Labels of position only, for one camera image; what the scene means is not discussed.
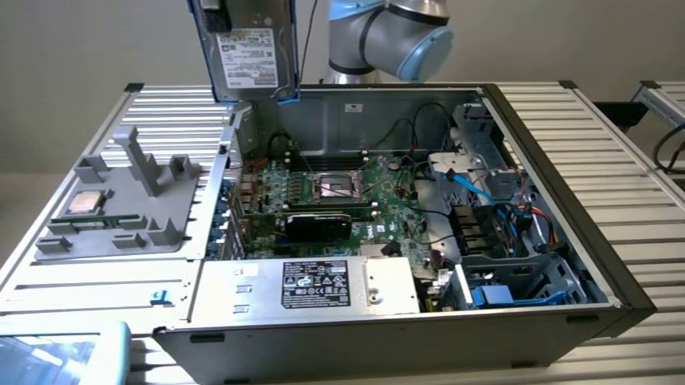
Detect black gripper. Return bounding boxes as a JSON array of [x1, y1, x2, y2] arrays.
[[197, 0, 235, 34]]

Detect hard disk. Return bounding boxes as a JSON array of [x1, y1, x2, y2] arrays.
[[185, 0, 303, 107]]

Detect metal disk bay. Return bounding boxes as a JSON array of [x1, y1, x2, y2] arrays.
[[447, 101, 538, 209]]

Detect blue empty disk caddy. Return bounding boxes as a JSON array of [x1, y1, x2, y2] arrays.
[[468, 283, 568, 310]]

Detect black RAM slots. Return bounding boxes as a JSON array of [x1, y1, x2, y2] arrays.
[[288, 150, 372, 168]]

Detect CPU socket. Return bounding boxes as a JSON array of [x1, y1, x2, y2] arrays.
[[303, 169, 371, 202]]

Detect CPU chip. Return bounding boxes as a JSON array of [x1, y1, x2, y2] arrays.
[[65, 191, 112, 217]]

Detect green RAM stick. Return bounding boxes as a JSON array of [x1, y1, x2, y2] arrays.
[[62, 214, 142, 227]]

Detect grey parts rack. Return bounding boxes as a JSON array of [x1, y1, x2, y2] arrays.
[[32, 125, 208, 260]]

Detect black graphics card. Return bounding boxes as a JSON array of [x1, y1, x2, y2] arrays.
[[243, 212, 355, 244]]

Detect green motherboard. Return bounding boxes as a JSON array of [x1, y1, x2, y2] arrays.
[[235, 153, 435, 260]]

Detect silver power supply unit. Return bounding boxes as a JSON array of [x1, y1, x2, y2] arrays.
[[185, 256, 422, 322]]

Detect open grey PC case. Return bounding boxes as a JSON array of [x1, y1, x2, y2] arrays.
[[150, 82, 658, 383]]

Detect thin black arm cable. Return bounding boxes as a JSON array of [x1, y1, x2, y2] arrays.
[[297, 0, 323, 83]]

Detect black case wire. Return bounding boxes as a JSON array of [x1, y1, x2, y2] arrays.
[[372, 101, 456, 162]]

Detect blue SATA wire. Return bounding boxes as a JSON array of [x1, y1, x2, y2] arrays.
[[446, 171, 498, 206]]

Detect multicoloured power wire bundle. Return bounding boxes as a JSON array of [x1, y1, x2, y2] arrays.
[[491, 201, 558, 252]]

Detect black cable loop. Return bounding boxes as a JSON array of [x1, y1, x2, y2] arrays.
[[650, 123, 685, 174]]

